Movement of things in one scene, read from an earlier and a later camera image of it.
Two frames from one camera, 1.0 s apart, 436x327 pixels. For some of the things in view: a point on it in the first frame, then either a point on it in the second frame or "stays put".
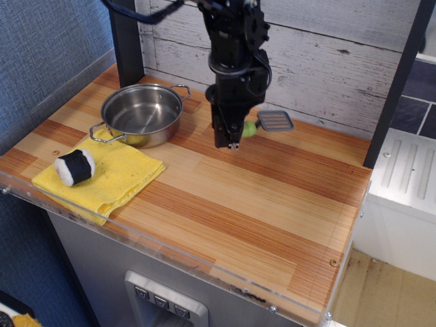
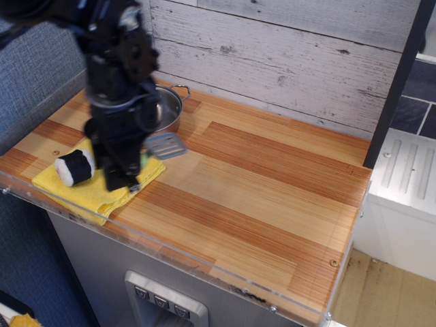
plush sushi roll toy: (75, 167) stays put
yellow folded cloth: (120, 169) stays put
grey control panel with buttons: (157, 304) stays put
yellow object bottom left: (25, 320) stays put
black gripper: (242, 76) to (123, 111)
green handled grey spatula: (270, 120) to (164, 146)
